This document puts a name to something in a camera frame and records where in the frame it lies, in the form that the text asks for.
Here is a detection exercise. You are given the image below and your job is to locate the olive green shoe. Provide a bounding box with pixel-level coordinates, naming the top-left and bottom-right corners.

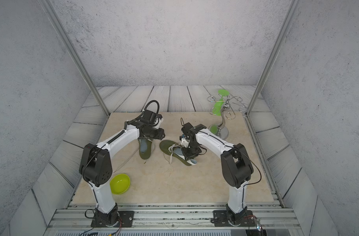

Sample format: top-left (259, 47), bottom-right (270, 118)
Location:
top-left (159, 140), bottom-right (198, 166)
top-left (113, 138), bottom-right (154, 174)

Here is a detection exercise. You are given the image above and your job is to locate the grey blue insole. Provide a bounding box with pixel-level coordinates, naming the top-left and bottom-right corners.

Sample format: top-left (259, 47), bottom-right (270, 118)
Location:
top-left (171, 147), bottom-right (198, 166)

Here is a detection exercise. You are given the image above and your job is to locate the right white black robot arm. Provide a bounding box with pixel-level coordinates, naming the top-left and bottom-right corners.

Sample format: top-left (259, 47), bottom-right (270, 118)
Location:
top-left (179, 123), bottom-right (255, 226)

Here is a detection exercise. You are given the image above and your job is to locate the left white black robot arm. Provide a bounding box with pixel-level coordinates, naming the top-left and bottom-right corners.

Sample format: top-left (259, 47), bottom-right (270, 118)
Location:
top-left (79, 100), bottom-right (165, 225)

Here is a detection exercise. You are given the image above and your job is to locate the green plastic wine glass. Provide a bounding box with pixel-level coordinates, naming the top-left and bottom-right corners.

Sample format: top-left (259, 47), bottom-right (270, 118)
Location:
top-left (210, 89), bottom-right (230, 116)

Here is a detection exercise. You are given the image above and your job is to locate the silver metal cup stand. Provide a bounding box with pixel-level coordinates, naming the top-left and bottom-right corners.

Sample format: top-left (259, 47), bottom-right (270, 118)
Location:
top-left (208, 95), bottom-right (248, 140)

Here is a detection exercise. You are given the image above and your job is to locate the lime green bowl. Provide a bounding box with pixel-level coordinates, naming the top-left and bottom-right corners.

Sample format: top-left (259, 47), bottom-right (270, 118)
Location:
top-left (110, 174), bottom-right (130, 195)

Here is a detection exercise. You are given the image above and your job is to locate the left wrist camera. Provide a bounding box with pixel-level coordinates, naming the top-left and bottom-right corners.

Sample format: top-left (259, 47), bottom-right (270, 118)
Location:
top-left (153, 116), bottom-right (163, 129)

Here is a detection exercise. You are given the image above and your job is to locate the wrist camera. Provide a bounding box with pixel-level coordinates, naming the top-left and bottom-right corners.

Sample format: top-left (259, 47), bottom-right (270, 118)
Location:
top-left (179, 134), bottom-right (189, 148)
top-left (153, 116), bottom-right (163, 129)

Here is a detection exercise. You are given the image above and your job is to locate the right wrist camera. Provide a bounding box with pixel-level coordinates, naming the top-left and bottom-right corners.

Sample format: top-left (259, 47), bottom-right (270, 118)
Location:
top-left (179, 134), bottom-right (189, 148)

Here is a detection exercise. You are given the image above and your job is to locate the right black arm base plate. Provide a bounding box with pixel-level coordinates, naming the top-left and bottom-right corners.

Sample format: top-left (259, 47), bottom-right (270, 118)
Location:
top-left (210, 210), bottom-right (257, 227)

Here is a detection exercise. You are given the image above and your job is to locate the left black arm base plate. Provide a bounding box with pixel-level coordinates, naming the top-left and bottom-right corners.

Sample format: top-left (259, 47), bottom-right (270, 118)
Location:
top-left (91, 210), bottom-right (135, 228)

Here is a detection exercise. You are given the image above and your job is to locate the aluminium front rail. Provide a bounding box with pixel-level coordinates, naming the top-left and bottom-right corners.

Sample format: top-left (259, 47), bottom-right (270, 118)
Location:
top-left (45, 203), bottom-right (303, 236)

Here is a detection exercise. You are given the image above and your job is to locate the right aluminium frame post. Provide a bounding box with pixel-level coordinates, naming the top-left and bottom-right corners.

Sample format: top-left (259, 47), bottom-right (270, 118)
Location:
top-left (246, 0), bottom-right (300, 117)

